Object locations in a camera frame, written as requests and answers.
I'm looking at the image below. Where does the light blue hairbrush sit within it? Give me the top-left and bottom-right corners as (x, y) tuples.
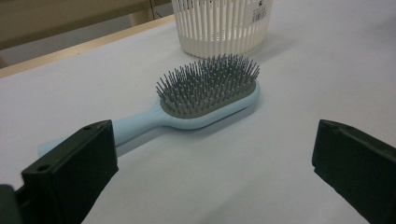
(36, 53), (262, 158)

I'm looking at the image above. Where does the light wooden table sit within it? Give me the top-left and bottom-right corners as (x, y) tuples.
(0, 13), (176, 79)

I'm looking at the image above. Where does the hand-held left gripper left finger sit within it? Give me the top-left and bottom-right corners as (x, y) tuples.
(21, 119), (120, 224)

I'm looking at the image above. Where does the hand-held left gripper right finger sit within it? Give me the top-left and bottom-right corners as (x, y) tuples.
(311, 119), (396, 224)

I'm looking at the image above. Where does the beige wooden desk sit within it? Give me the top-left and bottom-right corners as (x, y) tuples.
(0, 0), (176, 69)

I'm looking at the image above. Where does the white plastic basket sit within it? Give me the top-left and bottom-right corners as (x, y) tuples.
(171, 0), (275, 60)

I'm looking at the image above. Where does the white table cover sheet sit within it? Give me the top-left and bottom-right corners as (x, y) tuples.
(0, 0), (396, 224)

